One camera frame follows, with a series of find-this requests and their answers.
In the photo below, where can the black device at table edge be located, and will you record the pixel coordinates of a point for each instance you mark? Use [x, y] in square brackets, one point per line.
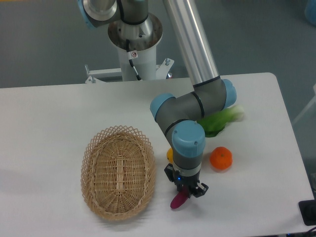
[308, 211]

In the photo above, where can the purple sweet potato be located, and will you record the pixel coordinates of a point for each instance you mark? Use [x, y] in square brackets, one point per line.
[180, 198]

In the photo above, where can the woven wicker basket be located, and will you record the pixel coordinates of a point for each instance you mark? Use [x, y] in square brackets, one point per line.
[118, 173]

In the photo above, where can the yellow mango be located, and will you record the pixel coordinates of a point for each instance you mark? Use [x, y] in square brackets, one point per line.
[169, 155]

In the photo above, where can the green bok choy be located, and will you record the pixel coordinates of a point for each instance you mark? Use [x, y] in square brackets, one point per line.
[216, 122]

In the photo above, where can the orange tangerine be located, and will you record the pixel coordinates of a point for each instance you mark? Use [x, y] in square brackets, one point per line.
[221, 158]

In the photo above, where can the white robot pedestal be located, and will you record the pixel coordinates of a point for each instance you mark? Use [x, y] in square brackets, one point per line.
[136, 46]

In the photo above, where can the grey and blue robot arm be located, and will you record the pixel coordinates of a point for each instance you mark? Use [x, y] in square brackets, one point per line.
[176, 116]

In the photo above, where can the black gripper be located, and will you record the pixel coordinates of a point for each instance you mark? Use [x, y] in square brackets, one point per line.
[191, 183]

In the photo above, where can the white metal base frame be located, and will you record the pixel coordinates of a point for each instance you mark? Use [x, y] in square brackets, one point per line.
[115, 74]

